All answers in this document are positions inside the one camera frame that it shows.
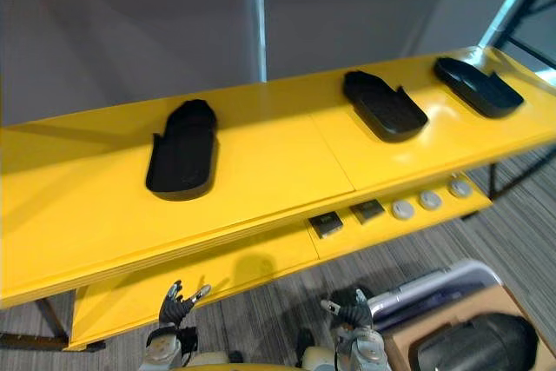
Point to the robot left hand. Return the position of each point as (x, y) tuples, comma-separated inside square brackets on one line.
[(174, 310)]

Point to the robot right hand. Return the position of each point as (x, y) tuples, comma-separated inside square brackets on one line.
[(354, 312)]

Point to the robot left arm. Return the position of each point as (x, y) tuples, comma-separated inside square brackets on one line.
[(163, 351)]

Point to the yellow shelf board, narrow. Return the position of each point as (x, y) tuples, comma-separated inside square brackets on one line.
[(143, 297)]

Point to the yellow shelf board, wide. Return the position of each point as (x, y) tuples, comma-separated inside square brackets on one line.
[(278, 162)]

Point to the cardboard box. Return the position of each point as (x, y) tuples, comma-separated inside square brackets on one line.
[(401, 342)]

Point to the white purple plastic crate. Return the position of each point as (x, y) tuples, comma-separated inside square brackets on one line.
[(434, 288)]

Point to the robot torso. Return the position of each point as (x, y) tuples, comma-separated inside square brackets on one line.
[(243, 362)]

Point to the dark square metal part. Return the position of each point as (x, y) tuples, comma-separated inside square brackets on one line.
[(326, 225), (367, 212)]

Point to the grey round part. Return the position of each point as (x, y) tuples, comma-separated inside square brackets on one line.
[(459, 188), (402, 209), (430, 200)]

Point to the black plastic housing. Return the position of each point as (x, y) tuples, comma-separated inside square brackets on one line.
[(384, 112), (478, 342), (478, 88), (180, 158)]

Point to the silver vertical pole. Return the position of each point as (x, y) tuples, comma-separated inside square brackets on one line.
[(260, 19)]

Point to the silver rack post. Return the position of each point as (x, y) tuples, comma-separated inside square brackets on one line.
[(510, 1)]

